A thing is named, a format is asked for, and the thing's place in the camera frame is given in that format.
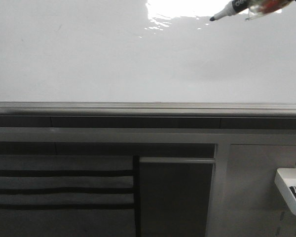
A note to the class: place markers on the black whiteboard marker with tape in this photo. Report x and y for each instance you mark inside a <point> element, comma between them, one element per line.
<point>256,8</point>

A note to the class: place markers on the white pegboard panel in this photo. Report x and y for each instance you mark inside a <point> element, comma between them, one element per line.
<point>247,202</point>

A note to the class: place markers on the grey cloth with black stripes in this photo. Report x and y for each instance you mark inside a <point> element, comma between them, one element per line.
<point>68,196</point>

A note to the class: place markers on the white plastic marker tray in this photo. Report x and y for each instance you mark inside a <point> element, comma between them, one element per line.
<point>286,177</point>

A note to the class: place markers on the black capped marker in tray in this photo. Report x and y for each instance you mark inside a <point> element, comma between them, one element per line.
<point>293,190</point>

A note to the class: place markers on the dark cabinet panel with rail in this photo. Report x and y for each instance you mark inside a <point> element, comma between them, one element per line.
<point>175,195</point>

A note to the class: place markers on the white whiteboard with aluminium frame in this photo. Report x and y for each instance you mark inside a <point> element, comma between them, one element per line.
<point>148,57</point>

